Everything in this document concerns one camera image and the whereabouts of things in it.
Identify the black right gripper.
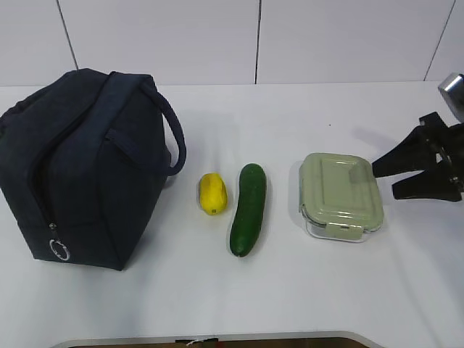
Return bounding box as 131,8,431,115
372,112,463,202

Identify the green lid glass container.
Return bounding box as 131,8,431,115
299,153,384,243

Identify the dark green cucumber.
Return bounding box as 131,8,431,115
229,163,267,257

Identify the yellow lemon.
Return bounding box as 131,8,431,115
199,173,228,215

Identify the navy blue lunch bag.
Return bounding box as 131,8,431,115
1,68,187,270

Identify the silver zipper pull ring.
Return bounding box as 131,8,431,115
49,238,71,261

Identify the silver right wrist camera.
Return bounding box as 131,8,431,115
438,72,464,123

